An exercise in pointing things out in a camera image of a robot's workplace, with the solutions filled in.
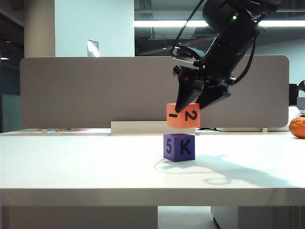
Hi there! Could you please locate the grey desk divider panel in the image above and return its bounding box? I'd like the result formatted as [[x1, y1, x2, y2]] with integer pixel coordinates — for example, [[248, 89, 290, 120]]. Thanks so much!
[[20, 55, 290, 130]]

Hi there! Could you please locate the long ceiling light strip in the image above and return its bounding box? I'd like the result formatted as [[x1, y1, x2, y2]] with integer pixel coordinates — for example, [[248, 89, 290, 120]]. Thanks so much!
[[133, 20, 305, 28]]

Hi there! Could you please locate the orange block 2 W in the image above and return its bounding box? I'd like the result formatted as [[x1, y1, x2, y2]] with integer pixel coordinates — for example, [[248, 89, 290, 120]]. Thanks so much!
[[165, 103, 201, 130]]

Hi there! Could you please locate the black monitor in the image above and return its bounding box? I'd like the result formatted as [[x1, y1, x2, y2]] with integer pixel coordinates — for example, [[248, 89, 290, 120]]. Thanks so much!
[[289, 79, 305, 107]]

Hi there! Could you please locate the beige round column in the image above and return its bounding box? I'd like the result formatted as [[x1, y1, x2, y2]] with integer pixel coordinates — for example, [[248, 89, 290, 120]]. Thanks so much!
[[23, 0, 56, 58]]

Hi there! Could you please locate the purple block 5 K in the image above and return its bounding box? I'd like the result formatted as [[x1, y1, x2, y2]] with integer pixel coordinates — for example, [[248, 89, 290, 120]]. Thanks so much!
[[163, 133, 196, 163]]

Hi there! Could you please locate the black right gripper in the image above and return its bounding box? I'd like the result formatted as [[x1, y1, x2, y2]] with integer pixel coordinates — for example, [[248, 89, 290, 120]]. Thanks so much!
[[172, 62, 239, 114]]

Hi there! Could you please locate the framed poster on pillar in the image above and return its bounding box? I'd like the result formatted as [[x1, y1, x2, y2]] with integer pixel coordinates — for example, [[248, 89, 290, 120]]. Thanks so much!
[[86, 39, 99, 58]]

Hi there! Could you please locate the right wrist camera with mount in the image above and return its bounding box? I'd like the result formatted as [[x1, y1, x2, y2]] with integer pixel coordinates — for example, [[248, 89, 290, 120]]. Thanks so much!
[[170, 44, 206, 67]]

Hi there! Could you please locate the orange tangerine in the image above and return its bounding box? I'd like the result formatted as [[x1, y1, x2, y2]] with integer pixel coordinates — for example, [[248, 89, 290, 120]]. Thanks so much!
[[288, 117, 305, 139]]

